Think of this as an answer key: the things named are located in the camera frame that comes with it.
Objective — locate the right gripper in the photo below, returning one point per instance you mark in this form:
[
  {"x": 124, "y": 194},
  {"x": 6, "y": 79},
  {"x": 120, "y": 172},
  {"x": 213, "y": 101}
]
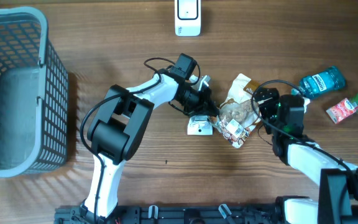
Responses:
[{"x": 270, "y": 95}]

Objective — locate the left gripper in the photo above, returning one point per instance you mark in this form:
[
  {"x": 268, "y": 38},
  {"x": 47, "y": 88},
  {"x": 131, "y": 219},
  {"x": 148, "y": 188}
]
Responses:
[{"x": 202, "y": 108}]

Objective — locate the clear bag with printed card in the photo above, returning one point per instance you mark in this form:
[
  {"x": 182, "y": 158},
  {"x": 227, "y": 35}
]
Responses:
[{"x": 199, "y": 125}]

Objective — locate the white box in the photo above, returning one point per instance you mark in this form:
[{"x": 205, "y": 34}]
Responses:
[{"x": 237, "y": 119}]

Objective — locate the blue mouthwash bottle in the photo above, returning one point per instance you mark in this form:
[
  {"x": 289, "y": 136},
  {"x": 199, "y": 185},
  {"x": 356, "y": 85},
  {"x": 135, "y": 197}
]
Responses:
[{"x": 321, "y": 83}]

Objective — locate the small red packet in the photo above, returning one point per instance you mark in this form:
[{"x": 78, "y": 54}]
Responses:
[{"x": 342, "y": 110}]

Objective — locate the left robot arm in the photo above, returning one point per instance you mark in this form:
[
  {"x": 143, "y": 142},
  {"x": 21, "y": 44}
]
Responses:
[{"x": 112, "y": 130}]

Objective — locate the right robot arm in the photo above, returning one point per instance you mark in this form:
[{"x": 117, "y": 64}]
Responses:
[{"x": 337, "y": 180}]

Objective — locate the white barcode scanner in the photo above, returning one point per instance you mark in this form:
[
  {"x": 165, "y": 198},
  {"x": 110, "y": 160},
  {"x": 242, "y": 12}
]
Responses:
[{"x": 187, "y": 18}]

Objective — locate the grey plastic mesh basket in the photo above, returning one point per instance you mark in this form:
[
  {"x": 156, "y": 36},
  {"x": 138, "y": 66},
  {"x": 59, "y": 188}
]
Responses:
[{"x": 34, "y": 88}]

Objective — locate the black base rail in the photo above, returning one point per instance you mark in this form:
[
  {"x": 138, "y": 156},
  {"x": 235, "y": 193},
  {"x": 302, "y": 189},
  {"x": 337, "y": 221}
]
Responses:
[{"x": 247, "y": 214}]

